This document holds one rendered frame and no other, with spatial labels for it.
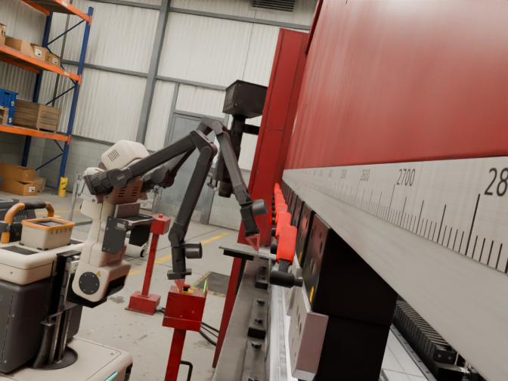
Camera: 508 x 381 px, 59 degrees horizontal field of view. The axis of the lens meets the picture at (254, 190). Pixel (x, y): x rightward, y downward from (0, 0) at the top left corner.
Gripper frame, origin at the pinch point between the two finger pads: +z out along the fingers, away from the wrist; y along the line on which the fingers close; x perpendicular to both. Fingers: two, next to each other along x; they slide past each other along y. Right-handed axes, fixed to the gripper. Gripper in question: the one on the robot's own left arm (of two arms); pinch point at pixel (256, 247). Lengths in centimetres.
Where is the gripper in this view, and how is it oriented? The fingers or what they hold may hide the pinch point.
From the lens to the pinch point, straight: 212.4
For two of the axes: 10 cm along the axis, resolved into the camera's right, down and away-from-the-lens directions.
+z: 2.8, 9.6, 0.1
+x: -9.6, 2.8, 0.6
